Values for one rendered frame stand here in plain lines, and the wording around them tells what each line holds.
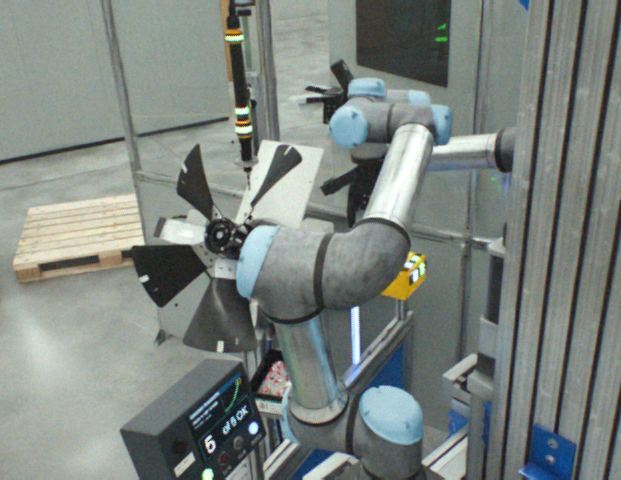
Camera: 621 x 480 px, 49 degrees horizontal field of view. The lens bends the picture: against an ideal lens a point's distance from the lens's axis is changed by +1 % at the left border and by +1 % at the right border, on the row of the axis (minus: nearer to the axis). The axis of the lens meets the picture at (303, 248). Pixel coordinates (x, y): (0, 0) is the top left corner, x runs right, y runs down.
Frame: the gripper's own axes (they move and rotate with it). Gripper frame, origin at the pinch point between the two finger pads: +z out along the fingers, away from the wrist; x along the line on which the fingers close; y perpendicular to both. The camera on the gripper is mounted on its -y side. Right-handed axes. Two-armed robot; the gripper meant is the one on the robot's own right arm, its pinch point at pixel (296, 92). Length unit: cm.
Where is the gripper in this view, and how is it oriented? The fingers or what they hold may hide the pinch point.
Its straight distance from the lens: 183.1
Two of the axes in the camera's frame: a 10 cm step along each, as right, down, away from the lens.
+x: 3.8, -4.3, 8.2
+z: -9.2, -1.3, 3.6
